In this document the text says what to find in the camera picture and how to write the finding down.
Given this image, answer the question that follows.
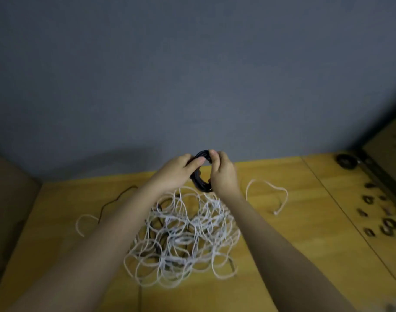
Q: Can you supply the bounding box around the person's left hand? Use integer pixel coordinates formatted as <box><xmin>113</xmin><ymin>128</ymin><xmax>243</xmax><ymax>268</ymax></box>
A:
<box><xmin>148</xmin><ymin>153</ymin><xmax>207</xmax><ymax>195</ymax></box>

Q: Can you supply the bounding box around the person's right hand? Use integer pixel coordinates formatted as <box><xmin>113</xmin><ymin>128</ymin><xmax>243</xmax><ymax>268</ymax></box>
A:
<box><xmin>208</xmin><ymin>150</ymin><xmax>243</xmax><ymax>202</ymax></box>

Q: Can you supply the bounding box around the tangle of white cables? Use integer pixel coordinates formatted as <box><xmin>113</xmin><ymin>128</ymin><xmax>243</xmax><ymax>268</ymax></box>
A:
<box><xmin>75</xmin><ymin>179</ymin><xmax>290</xmax><ymax>289</ymax></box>

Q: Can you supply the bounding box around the group of black cable ties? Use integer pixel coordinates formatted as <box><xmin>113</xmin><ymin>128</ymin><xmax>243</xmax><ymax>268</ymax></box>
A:
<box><xmin>356</xmin><ymin>182</ymin><xmax>396</xmax><ymax>238</ymax></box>

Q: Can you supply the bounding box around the person's right forearm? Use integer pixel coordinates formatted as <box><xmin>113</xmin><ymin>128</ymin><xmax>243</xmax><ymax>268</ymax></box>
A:
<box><xmin>225</xmin><ymin>193</ymin><xmax>355</xmax><ymax>312</ymax></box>

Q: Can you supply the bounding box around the person's left forearm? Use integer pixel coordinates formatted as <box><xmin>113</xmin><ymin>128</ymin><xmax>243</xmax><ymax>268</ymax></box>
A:
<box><xmin>10</xmin><ymin>185</ymin><xmax>168</xmax><ymax>312</ymax></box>

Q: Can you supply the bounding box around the plain brown cardboard box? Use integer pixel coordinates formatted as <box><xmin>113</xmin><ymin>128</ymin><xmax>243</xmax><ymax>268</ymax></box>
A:
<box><xmin>0</xmin><ymin>149</ymin><xmax>42</xmax><ymax>303</ymax></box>

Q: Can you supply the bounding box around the cardboard box with black print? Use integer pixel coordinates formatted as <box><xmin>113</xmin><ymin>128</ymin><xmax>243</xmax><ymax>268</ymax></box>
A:
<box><xmin>360</xmin><ymin>110</ymin><xmax>396</xmax><ymax>192</ymax></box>

